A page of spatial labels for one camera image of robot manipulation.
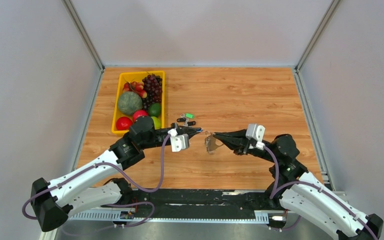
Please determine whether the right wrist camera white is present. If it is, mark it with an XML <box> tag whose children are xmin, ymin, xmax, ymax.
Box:
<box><xmin>245</xmin><ymin>123</ymin><xmax>266</xmax><ymax>150</ymax></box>

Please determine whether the red apple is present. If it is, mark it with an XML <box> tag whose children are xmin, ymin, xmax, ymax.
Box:
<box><xmin>132</xmin><ymin>109</ymin><xmax>148</xmax><ymax>122</ymax></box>

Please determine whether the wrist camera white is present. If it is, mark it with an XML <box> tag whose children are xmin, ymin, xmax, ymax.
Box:
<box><xmin>170</xmin><ymin>134</ymin><xmax>190</xmax><ymax>153</ymax></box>
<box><xmin>245</xmin><ymin>123</ymin><xmax>266</xmax><ymax>150</ymax></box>

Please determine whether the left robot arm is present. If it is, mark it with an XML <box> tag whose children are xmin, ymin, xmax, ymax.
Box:
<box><xmin>22</xmin><ymin>116</ymin><xmax>202</xmax><ymax>232</ymax></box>

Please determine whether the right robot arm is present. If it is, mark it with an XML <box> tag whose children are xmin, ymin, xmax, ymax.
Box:
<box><xmin>213</xmin><ymin>126</ymin><xmax>384</xmax><ymax>240</ymax></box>

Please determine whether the green lime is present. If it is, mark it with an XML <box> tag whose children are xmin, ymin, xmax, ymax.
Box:
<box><xmin>147</xmin><ymin>102</ymin><xmax>162</xmax><ymax>118</ymax></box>

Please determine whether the red peaches cluster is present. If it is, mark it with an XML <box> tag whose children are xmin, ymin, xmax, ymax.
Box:
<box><xmin>122</xmin><ymin>81</ymin><xmax>148</xmax><ymax>99</ymax></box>

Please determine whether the purple grape bunch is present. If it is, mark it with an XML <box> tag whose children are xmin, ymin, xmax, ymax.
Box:
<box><xmin>142</xmin><ymin>73</ymin><xmax>163</xmax><ymax>111</ymax></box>

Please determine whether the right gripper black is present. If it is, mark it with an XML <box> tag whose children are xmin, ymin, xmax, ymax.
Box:
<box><xmin>212</xmin><ymin>128</ymin><xmax>278</xmax><ymax>164</ymax></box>

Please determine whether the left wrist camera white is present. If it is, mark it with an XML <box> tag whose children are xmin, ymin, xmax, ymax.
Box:
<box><xmin>170</xmin><ymin>134</ymin><xmax>190</xmax><ymax>153</ymax></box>

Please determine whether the yellow plastic bin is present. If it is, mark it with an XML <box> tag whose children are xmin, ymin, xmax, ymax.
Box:
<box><xmin>111</xmin><ymin>70</ymin><xmax>166</xmax><ymax>136</ymax></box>

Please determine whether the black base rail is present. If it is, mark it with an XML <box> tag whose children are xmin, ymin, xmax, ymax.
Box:
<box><xmin>116</xmin><ymin>188</ymin><xmax>284</xmax><ymax>220</ymax></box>

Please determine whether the clear keyring holder with rings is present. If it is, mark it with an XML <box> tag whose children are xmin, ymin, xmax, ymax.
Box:
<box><xmin>204</xmin><ymin>131</ymin><xmax>225</xmax><ymax>155</ymax></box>

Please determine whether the green melon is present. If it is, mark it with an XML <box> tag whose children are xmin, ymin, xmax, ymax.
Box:
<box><xmin>117</xmin><ymin>91</ymin><xmax>143</xmax><ymax>116</ymax></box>

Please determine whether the red tomato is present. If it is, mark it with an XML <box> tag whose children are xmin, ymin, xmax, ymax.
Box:
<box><xmin>115</xmin><ymin>116</ymin><xmax>133</xmax><ymax>131</ymax></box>

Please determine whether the green key tag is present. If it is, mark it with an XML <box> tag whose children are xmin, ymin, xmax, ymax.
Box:
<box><xmin>185</xmin><ymin>113</ymin><xmax>195</xmax><ymax>119</ymax></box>

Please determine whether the yellow green fruit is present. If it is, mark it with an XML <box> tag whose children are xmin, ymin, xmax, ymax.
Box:
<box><xmin>151</xmin><ymin>116</ymin><xmax>162</xmax><ymax>130</ymax></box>

